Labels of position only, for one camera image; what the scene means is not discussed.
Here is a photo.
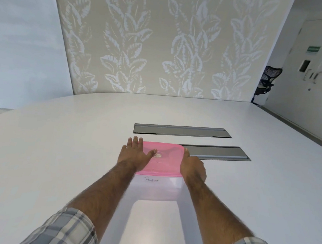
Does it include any person's left hand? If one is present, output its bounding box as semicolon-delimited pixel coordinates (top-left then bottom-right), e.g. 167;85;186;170
116;134;159;174

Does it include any person's right hand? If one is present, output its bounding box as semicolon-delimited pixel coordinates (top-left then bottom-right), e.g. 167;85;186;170
178;148;210;185

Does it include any pink plastic container lid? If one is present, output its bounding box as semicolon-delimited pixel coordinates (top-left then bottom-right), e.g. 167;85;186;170
135;140;186;180

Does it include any clear plastic food container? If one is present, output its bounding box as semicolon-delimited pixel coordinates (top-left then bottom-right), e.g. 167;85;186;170
129;171;186;205

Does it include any person's left forearm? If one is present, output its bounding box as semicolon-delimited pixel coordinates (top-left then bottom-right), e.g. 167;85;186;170
65;157;140;237

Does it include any person's right forearm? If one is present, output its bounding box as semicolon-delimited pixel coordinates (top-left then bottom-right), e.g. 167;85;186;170
177;177;259;244

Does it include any black mesh office chair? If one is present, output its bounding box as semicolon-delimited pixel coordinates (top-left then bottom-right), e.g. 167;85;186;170
250;64;283;107

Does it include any green exit sign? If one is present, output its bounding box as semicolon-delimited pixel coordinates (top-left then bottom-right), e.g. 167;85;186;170
306;45;321;56

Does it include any grey table cable hatch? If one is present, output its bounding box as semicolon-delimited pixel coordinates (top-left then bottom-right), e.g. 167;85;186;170
176;141;253;165
133;120;233;143

